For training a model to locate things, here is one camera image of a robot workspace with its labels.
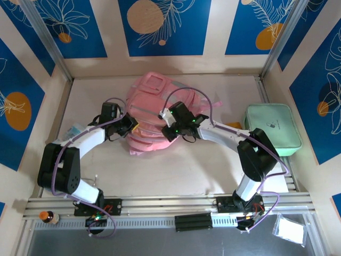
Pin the pink backpack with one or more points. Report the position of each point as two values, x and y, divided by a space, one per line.
149 106

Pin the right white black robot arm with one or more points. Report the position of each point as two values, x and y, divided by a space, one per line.
253 157

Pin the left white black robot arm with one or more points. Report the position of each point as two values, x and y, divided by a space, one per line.
61 170

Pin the clear bag white contents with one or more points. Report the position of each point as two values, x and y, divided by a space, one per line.
290 230

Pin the blue tissue packet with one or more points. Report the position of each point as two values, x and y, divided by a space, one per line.
74 130

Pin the orange flat card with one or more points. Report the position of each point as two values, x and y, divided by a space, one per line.
234 124

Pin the grey slotted strip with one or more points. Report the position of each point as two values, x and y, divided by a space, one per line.
133 223

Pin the mint green zip pouch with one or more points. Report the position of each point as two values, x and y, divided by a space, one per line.
277 125

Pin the brown bottle orange cap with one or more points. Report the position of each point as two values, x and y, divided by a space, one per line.
49 217

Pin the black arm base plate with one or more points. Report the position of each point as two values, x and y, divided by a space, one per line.
114 206
226 205

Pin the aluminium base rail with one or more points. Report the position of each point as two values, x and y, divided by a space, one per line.
165 204

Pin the aluminium frame post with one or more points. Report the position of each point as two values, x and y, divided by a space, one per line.
279 40
50 42

